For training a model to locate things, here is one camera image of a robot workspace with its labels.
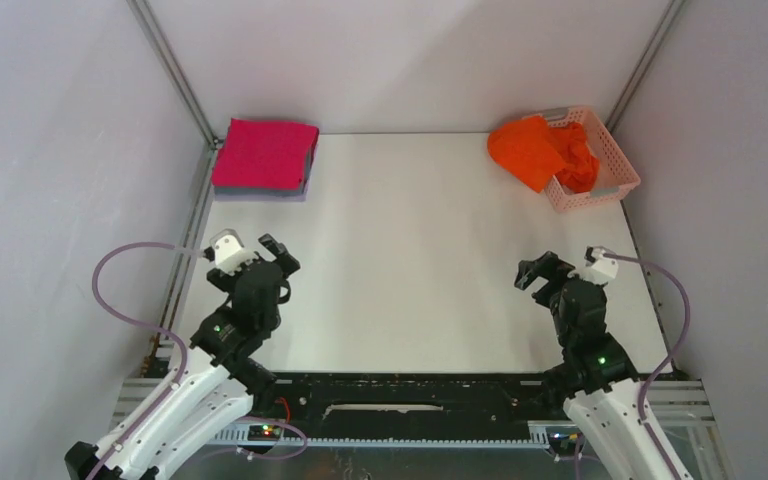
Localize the orange t shirt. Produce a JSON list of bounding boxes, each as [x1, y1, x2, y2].
[[487, 116, 600, 193]]

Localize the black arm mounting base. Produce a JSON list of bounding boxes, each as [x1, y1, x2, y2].
[[252, 372, 567, 443]]

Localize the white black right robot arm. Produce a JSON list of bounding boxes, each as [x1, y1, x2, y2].
[[514, 246, 692, 479]]

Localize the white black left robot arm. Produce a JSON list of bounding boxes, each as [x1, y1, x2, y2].
[[64, 229, 301, 479]]

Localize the pink plastic basket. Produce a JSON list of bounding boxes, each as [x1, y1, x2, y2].
[[523, 105, 642, 214]]

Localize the folded magenta t shirt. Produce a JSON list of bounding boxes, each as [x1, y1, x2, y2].
[[211, 118, 320, 194]]

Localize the right controller board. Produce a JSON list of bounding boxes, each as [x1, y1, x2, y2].
[[548, 432, 584, 456]]

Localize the left controller board with leds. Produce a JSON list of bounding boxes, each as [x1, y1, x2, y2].
[[246, 424, 283, 443]]

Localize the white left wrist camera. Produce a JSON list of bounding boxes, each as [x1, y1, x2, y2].
[[203, 229, 258, 275]]

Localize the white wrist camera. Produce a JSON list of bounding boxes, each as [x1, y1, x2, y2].
[[574, 246, 619, 286], [203, 229, 258, 275]]

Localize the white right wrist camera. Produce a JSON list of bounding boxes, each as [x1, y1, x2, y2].
[[574, 246, 619, 286]]

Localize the aluminium frame rail front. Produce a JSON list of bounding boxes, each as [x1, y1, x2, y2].
[[110, 377, 733, 480]]

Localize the left aluminium corner post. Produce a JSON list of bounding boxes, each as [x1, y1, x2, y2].
[[125, 0, 220, 148]]

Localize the aluminium corner post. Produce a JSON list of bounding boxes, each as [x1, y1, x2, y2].
[[125, 0, 220, 148], [605, 0, 688, 132]]

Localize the right aluminium corner post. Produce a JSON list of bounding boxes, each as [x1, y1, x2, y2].
[[605, 0, 688, 132]]

